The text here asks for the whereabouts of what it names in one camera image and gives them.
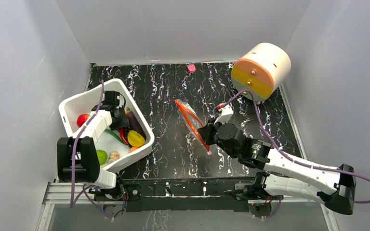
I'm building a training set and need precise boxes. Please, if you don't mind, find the clear zip bag orange zipper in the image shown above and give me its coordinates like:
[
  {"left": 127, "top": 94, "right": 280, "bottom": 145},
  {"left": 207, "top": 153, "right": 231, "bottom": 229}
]
[{"left": 175, "top": 99, "right": 212, "bottom": 157}]

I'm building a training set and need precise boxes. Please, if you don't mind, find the red toy chili pepper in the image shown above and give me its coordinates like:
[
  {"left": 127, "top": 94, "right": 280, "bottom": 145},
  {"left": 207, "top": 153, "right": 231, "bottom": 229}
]
[{"left": 119, "top": 128, "right": 129, "bottom": 146}]

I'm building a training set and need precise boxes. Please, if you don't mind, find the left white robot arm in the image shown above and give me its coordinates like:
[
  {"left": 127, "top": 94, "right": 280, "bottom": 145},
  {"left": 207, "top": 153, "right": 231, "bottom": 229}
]
[{"left": 57, "top": 90, "right": 128, "bottom": 200}]

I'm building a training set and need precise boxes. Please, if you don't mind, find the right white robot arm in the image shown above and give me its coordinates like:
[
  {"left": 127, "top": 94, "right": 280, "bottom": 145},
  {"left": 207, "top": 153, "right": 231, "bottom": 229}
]
[{"left": 197, "top": 119, "right": 356, "bottom": 215}]

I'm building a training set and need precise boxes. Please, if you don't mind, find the purple toy eggplant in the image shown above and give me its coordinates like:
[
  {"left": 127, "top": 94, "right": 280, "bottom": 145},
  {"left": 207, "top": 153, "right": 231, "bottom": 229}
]
[{"left": 125, "top": 107, "right": 146, "bottom": 139}]

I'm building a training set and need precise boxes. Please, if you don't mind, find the green toy bean pod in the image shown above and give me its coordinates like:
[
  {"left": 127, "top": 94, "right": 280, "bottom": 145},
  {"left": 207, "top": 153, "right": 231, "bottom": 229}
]
[{"left": 105, "top": 129, "right": 126, "bottom": 145}]

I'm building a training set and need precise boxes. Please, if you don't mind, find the red yellow toy pomegranate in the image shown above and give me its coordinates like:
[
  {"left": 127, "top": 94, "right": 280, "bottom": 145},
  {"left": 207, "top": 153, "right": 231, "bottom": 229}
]
[{"left": 76, "top": 114, "right": 91, "bottom": 128}]

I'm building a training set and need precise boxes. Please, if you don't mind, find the yellow toy starfruit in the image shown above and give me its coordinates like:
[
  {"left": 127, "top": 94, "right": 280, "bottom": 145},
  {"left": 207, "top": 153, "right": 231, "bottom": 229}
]
[{"left": 127, "top": 130, "right": 145, "bottom": 147}]

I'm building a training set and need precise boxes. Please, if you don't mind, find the white plastic bin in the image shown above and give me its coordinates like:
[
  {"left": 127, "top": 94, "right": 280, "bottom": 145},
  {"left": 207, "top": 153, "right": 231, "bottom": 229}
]
[{"left": 58, "top": 78, "right": 155, "bottom": 174}]

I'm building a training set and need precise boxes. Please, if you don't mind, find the orange toy peach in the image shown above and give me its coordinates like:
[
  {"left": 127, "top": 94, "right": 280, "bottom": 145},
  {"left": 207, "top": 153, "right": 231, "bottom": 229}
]
[{"left": 131, "top": 147, "right": 140, "bottom": 153}]

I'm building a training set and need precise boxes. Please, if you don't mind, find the beige toy garlic bulb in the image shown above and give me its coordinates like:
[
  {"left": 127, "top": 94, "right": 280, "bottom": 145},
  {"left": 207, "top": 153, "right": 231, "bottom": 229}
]
[{"left": 109, "top": 151, "right": 120, "bottom": 161}]

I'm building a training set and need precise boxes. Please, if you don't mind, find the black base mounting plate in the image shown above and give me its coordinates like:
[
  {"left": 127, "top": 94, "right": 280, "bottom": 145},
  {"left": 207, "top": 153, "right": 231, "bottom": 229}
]
[{"left": 121, "top": 177, "right": 270, "bottom": 212}]

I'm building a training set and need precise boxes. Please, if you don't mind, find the light green toy fruit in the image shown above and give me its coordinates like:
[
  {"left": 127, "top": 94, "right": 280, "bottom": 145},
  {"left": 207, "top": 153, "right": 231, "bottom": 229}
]
[{"left": 96, "top": 150, "right": 108, "bottom": 165}]

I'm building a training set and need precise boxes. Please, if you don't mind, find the small pink eraser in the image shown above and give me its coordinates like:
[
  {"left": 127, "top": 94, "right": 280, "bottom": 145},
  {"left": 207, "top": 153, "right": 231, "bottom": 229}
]
[{"left": 186, "top": 64, "right": 196, "bottom": 73}]

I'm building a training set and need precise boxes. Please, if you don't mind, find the round cream drawer cabinet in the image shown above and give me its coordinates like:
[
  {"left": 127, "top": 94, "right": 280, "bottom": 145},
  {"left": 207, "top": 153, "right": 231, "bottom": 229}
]
[{"left": 231, "top": 42, "right": 291, "bottom": 102}]

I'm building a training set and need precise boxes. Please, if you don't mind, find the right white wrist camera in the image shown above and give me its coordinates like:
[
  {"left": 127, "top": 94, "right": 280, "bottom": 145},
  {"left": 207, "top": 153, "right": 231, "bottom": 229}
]
[{"left": 215, "top": 103, "right": 234, "bottom": 124}]

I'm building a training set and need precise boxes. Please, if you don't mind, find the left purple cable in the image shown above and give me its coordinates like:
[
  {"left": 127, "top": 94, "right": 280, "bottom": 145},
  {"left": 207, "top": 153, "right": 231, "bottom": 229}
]
[{"left": 69, "top": 79, "right": 116, "bottom": 220}]

